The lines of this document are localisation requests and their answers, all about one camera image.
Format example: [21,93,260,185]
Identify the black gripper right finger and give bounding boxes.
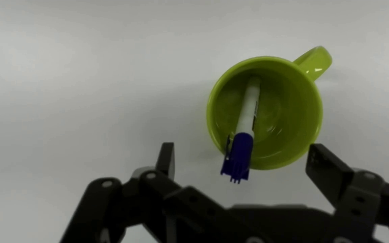
[306,143,389,243]

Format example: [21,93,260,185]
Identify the lime green ceramic mug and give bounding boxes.
[206,45,334,172]

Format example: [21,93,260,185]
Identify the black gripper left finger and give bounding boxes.
[60,142,223,243]

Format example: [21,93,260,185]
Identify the white marker with blue cap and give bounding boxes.
[219,76,262,185]

